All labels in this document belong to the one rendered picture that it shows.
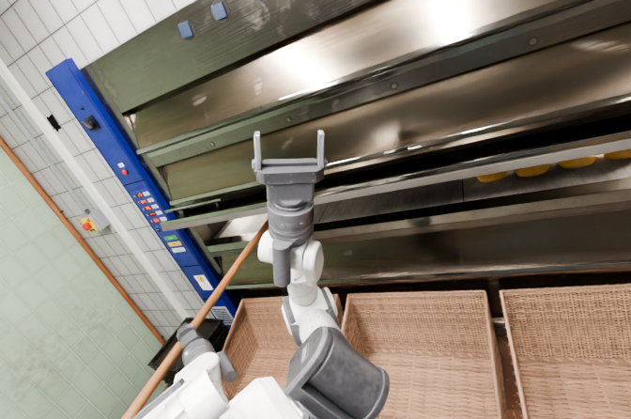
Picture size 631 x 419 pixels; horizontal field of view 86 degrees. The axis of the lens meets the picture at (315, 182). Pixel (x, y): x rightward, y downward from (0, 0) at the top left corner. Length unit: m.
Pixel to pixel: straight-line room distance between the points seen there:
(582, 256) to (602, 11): 0.71
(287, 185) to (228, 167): 0.84
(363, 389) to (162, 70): 1.19
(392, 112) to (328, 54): 0.27
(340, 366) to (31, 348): 1.95
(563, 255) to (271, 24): 1.17
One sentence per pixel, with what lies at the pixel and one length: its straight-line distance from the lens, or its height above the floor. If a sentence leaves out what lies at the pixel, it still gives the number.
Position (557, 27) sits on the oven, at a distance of 1.07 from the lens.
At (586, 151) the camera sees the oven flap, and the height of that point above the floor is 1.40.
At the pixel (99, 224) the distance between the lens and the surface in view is 2.13.
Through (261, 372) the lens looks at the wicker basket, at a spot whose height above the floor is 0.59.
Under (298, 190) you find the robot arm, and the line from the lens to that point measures 0.60.
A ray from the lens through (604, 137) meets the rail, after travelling 1.02.
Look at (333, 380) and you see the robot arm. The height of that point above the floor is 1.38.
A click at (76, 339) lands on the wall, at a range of 2.49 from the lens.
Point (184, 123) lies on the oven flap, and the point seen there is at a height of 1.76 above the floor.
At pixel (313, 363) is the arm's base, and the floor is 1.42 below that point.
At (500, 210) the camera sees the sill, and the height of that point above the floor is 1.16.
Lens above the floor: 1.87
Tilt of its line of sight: 22 degrees down
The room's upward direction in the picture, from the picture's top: 24 degrees counter-clockwise
